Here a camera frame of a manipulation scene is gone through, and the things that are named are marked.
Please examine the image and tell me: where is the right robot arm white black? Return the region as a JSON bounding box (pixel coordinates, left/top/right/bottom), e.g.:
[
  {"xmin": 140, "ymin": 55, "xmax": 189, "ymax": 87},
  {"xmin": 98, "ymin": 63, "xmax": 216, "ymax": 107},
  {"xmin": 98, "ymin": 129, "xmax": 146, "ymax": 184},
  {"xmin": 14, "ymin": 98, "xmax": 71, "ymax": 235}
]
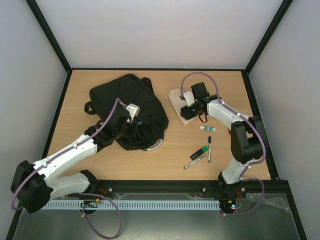
[{"xmin": 180, "ymin": 82, "xmax": 267, "ymax": 196}]

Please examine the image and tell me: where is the black student bag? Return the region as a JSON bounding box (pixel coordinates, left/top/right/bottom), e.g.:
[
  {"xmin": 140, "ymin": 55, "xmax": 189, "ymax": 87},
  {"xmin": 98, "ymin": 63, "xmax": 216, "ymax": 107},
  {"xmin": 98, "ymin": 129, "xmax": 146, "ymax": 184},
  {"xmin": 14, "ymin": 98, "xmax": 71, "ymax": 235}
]
[{"xmin": 84, "ymin": 73, "xmax": 169, "ymax": 151}]

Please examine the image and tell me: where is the green capped marker pen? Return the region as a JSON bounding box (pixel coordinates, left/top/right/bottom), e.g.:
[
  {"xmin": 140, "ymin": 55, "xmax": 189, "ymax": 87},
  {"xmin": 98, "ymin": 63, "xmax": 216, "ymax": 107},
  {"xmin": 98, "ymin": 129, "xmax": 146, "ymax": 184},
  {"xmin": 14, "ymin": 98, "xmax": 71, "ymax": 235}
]
[{"xmin": 183, "ymin": 156, "xmax": 204, "ymax": 170}]

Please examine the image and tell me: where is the grey slotted cable duct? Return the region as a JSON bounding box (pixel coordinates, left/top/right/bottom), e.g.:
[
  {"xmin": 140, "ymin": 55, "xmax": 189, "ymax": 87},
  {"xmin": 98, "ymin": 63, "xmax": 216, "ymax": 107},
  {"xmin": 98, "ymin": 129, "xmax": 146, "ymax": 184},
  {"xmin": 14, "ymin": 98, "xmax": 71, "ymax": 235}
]
[{"xmin": 42, "ymin": 199, "xmax": 221, "ymax": 211}]

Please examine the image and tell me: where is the black aluminium frame rail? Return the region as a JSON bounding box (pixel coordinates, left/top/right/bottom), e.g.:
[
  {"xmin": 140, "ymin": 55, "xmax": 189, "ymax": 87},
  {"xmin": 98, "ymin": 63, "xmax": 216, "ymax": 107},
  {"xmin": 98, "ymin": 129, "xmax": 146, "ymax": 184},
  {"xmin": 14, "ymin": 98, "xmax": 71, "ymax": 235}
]
[{"xmin": 26, "ymin": 179, "xmax": 291, "ymax": 198}]

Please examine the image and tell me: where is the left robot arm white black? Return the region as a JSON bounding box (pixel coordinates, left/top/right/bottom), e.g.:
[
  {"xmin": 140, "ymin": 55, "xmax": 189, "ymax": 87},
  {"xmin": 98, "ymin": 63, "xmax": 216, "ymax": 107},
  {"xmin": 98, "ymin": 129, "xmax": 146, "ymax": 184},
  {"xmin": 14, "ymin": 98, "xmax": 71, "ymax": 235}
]
[{"xmin": 10, "ymin": 103, "xmax": 140, "ymax": 213}]

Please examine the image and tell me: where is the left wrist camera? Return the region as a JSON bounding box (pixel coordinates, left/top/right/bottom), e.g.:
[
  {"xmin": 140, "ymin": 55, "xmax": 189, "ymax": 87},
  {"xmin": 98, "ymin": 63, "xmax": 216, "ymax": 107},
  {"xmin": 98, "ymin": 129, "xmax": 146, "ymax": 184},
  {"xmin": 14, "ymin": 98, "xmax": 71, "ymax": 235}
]
[{"xmin": 125, "ymin": 103, "xmax": 140, "ymax": 124}]

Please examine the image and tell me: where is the beige pencil case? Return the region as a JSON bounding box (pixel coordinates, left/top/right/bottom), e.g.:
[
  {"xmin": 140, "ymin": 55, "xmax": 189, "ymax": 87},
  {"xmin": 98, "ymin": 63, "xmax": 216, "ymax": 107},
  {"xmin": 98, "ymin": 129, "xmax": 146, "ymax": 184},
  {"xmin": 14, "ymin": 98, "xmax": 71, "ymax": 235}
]
[{"xmin": 168, "ymin": 88, "xmax": 196, "ymax": 125}]

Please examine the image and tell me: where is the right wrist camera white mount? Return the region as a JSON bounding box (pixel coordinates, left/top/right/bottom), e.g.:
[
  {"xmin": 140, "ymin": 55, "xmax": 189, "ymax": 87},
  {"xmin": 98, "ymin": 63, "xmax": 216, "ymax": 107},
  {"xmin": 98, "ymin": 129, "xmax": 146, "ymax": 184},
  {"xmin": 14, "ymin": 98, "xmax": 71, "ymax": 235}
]
[{"xmin": 180, "ymin": 91, "xmax": 195, "ymax": 107}]

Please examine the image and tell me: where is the bag grey metal handle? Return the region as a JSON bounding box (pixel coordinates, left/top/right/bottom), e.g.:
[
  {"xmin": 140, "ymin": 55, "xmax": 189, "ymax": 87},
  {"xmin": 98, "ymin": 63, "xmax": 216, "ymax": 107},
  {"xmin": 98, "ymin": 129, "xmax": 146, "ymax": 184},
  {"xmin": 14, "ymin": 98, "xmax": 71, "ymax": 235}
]
[{"xmin": 145, "ymin": 138, "xmax": 164, "ymax": 152}]

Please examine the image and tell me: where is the green glue stick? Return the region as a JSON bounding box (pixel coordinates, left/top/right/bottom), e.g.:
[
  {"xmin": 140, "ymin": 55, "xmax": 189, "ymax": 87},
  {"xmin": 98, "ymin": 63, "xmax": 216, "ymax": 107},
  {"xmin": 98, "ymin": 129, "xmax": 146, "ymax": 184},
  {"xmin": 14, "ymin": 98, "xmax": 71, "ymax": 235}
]
[{"xmin": 199, "ymin": 125, "xmax": 216, "ymax": 132}]

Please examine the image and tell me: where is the blue capped marker pen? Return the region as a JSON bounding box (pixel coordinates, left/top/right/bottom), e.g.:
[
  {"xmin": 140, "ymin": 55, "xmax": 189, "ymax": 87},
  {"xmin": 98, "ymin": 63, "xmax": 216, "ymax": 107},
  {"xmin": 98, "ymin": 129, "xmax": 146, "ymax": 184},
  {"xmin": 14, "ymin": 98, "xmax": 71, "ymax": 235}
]
[{"xmin": 208, "ymin": 136, "xmax": 212, "ymax": 163}]

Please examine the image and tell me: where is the green black highlighter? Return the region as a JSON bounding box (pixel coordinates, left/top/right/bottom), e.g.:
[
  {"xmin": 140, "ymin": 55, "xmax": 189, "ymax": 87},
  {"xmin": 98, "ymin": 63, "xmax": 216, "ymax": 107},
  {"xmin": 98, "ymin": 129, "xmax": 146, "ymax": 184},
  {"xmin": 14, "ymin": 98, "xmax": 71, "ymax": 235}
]
[{"xmin": 190, "ymin": 145, "xmax": 209, "ymax": 160}]

